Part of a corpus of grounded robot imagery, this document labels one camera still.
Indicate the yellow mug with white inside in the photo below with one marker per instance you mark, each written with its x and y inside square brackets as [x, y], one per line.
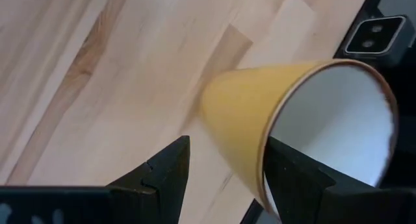
[240, 107]

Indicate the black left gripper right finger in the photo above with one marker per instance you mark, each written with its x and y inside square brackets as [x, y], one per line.
[308, 198]

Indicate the small black depth camera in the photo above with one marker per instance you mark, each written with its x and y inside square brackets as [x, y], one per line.
[373, 35]

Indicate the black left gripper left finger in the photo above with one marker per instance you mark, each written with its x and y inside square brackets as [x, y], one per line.
[146, 198]

